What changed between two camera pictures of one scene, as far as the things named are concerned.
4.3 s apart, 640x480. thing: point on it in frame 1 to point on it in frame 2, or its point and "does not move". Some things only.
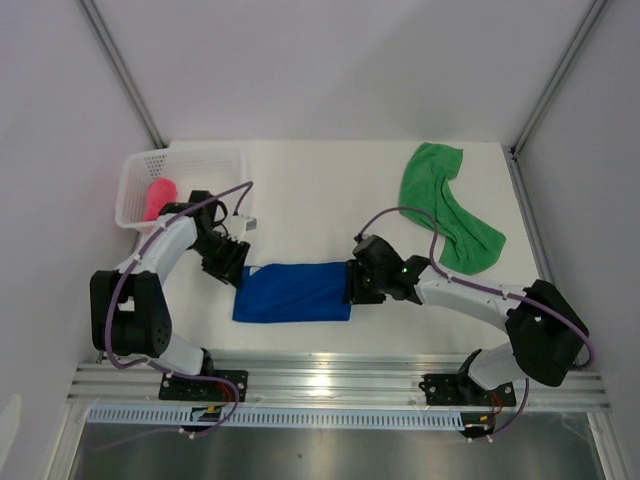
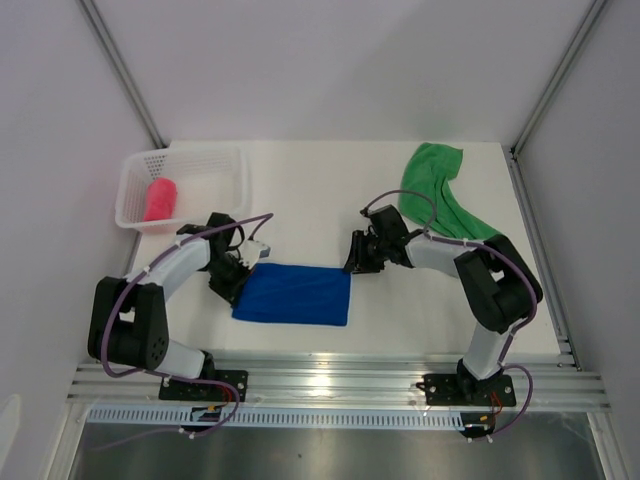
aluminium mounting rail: (276, 381) does not move
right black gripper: (354, 292) to (357, 262)
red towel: (160, 191) does not move
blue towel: (293, 293) does not move
